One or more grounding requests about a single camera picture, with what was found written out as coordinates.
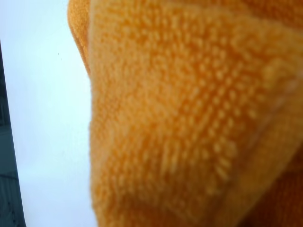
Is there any orange terry towel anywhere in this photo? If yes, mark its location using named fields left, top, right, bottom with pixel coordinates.
left=68, top=0, right=303, bottom=227

